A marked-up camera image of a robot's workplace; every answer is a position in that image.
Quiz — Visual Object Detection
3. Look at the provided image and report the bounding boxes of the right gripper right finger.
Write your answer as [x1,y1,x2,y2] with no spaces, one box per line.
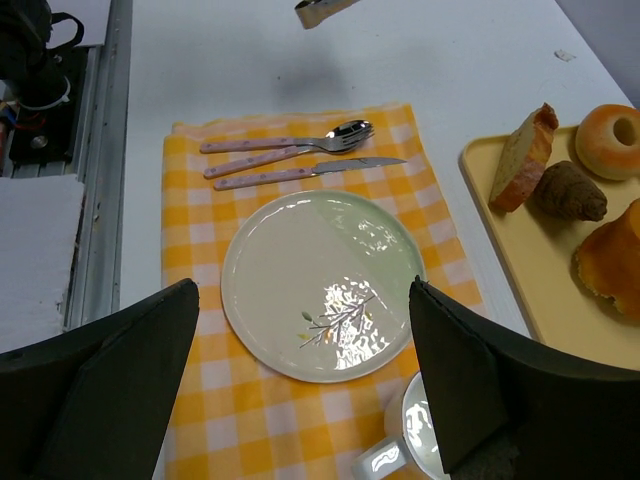
[409,279,639,479]

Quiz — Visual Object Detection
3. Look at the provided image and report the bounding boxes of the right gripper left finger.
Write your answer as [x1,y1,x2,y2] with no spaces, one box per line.
[1,279,199,479]

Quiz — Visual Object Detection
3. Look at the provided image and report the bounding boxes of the tall orange round cake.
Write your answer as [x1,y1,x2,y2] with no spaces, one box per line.
[575,199,639,325]

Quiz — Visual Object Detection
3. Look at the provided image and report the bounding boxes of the metal serving tongs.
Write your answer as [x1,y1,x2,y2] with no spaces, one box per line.
[294,0,359,29]

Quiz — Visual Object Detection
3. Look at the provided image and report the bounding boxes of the sliced bread loaf piece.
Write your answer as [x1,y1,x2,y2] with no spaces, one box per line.
[489,103,559,212]

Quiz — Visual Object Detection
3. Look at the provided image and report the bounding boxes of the white mug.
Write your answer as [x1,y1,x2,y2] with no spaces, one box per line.
[351,372,450,480]

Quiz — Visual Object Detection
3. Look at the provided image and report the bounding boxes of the yellow serving tray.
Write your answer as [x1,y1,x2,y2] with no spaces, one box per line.
[460,135,639,370]

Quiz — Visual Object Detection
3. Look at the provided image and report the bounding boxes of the pale green ceramic plate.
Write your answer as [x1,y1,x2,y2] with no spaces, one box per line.
[221,190,426,383]

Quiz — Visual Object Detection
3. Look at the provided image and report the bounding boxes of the brown chocolate croissant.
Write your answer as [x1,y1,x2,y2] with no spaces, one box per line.
[533,160,608,222]

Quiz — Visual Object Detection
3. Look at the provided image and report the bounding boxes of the aluminium frame rail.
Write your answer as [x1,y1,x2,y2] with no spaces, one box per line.
[63,1,133,331]

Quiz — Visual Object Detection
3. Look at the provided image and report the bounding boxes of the ring donut bread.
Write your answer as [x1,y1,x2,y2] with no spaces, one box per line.
[575,104,639,181]

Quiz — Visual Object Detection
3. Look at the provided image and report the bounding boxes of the pink handled knife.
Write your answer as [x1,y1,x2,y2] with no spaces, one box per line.
[213,157,405,191]

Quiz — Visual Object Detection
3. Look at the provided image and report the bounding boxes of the pink handled fork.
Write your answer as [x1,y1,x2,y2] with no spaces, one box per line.
[203,141,365,179]

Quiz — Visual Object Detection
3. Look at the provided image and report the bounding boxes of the pink handled spoon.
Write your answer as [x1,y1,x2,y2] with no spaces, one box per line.
[199,120,374,154]

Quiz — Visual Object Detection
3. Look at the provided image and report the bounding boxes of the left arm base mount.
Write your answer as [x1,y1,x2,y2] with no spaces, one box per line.
[1,1,88,166]

